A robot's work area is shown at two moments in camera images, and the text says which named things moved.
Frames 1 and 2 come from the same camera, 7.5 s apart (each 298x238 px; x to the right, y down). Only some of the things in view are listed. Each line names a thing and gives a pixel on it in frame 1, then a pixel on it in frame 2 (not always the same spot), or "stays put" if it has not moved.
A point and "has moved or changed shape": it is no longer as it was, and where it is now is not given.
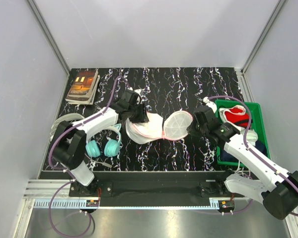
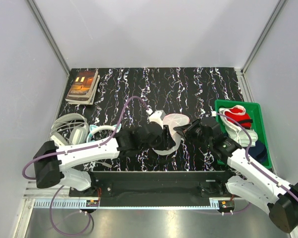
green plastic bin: (254, 111) stays put
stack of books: (84, 88) stays put
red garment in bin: (241, 119) stays put
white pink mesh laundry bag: (170, 128) has moved or changed shape
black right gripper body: (195, 129) to (195, 134)
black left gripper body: (137, 114) to (162, 143)
